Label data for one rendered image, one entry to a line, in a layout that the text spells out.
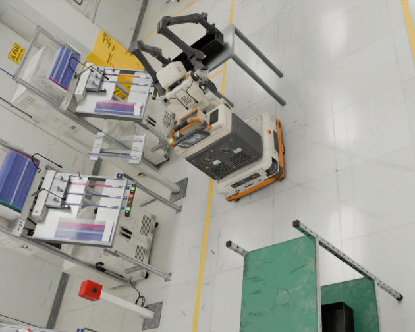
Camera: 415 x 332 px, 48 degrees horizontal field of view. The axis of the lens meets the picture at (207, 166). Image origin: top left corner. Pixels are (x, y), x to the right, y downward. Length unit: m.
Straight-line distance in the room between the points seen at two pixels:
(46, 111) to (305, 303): 3.73
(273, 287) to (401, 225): 1.21
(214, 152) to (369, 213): 1.30
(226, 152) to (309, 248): 1.69
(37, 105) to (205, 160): 2.06
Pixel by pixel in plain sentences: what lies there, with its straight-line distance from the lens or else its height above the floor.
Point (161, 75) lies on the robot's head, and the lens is 3.88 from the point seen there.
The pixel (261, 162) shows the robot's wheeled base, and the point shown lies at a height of 0.28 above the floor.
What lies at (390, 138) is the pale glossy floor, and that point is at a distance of 3.68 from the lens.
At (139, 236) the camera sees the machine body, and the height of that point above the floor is 0.22.
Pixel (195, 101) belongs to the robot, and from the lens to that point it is 3.88.
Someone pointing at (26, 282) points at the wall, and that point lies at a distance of 5.94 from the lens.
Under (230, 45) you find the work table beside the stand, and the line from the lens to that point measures 4.26.
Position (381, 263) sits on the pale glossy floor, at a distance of 3.25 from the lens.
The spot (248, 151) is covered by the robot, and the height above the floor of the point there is 0.43.
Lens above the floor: 2.73
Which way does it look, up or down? 34 degrees down
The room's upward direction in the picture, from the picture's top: 55 degrees counter-clockwise
